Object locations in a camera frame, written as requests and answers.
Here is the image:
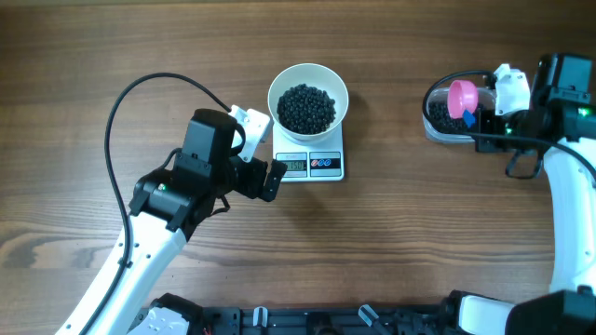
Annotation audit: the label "white digital kitchen scale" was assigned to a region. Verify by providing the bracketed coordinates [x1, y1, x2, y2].
[273, 125, 345, 182]

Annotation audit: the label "clear plastic container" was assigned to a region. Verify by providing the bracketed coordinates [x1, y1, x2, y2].
[423, 87, 495, 144]

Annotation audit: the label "black beans pile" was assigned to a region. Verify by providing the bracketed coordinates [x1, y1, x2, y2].
[427, 100, 484, 134]

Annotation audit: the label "pink scoop blue handle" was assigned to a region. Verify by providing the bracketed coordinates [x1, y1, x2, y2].
[447, 80, 479, 128]

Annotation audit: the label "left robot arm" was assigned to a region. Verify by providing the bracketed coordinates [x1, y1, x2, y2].
[59, 106, 286, 334]

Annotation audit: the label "black beans in bowl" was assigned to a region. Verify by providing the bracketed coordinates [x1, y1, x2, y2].
[277, 84, 336, 135]

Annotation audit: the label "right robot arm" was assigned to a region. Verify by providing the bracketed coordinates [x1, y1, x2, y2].
[422, 53, 595, 334]

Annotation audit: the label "white round bowl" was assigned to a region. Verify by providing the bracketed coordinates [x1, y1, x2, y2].
[267, 63, 349, 141]

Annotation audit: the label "left black camera cable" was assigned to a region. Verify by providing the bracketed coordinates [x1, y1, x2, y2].
[77, 71, 233, 335]

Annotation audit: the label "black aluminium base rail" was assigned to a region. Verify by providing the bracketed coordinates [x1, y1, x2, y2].
[125, 304, 527, 335]

